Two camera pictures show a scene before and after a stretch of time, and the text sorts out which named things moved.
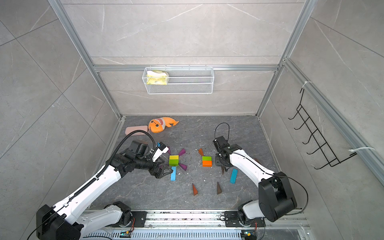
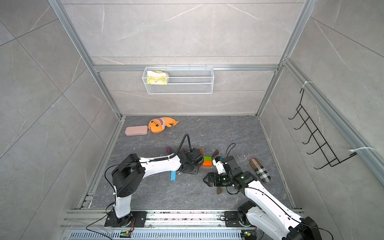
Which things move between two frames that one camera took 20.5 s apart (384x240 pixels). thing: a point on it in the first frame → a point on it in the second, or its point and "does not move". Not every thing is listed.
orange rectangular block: (207, 163) does not move
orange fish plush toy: (157, 125) does not move
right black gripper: (217, 160) → (210, 175)
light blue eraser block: (173, 174) does not move
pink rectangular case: (129, 129) does not move
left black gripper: (159, 174) → (196, 171)
